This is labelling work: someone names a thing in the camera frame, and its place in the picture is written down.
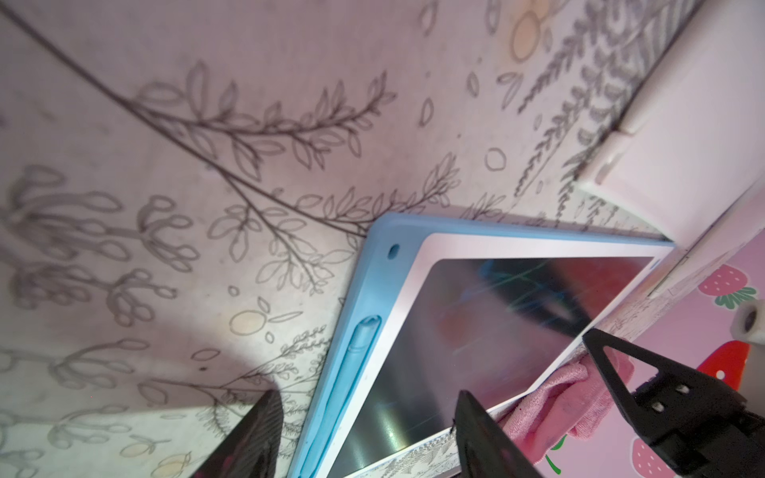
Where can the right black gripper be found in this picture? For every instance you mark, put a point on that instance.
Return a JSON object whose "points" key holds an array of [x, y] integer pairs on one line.
{"points": [[695, 423]]}

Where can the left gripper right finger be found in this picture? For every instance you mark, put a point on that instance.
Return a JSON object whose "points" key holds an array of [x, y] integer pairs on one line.
{"points": [[484, 450]]}

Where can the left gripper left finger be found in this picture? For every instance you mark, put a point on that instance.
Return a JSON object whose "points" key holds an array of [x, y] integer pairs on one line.
{"points": [[252, 449]]}

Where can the pink fluffy cloth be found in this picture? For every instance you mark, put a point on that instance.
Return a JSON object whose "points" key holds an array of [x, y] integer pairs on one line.
{"points": [[573, 401]]}

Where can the white drawing tablet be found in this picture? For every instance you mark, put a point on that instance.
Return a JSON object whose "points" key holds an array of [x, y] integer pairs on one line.
{"points": [[692, 142]]}

